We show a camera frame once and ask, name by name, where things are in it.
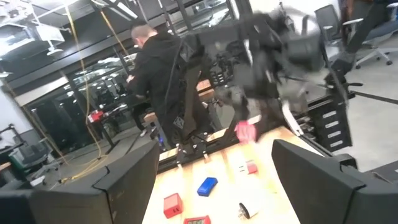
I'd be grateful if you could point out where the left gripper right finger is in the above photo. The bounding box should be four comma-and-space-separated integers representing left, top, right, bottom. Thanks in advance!
271, 139, 398, 224

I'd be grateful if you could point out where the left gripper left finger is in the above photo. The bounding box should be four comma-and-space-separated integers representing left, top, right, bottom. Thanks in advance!
0, 139, 160, 224

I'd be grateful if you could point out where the black metal table frame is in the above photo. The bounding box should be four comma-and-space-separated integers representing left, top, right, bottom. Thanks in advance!
157, 123, 358, 174

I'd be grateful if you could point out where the white frame office chair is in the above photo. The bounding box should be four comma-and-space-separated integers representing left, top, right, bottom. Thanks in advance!
341, 2, 398, 69

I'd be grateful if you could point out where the black drawer cabinet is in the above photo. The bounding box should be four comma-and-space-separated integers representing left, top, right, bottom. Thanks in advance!
309, 98, 354, 153

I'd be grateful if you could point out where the yellow hanging cable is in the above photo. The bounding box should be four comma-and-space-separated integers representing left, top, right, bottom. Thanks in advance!
99, 11, 135, 65
60, 6, 108, 184

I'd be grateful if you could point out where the black mesh office chair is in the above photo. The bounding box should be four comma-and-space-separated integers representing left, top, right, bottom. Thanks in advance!
314, 4, 343, 41

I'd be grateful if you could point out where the blue rectangular box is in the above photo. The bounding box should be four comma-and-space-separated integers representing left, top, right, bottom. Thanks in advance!
197, 177, 219, 197

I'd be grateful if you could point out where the red framed digital display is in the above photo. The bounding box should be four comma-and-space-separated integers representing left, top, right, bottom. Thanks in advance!
183, 215, 211, 224

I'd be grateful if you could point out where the white black plug charger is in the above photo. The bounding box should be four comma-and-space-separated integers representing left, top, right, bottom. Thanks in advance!
238, 198, 261, 220

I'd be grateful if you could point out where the red box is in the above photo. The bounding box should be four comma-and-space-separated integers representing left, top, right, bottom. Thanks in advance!
88, 110, 104, 123

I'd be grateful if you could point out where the person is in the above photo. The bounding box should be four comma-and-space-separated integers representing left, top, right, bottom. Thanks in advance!
126, 21, 200, 147

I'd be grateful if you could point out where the red cube charger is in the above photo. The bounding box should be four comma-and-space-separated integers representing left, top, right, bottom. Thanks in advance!
163, 192, 183, 219

